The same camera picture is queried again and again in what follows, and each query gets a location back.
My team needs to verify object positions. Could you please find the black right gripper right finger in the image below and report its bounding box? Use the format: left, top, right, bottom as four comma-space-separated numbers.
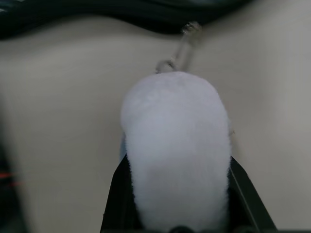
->
225, 157, 279, 233

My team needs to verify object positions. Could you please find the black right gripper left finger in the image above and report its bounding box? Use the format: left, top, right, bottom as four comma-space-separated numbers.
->
100, 154, 148, 233

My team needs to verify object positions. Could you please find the white fluffy pom-pom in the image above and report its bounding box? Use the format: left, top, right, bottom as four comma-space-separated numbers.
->
120, 71, 233, 231

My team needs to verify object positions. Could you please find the clear plastic keychain link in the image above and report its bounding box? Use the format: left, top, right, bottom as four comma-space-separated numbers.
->
155, 21, 202, 74

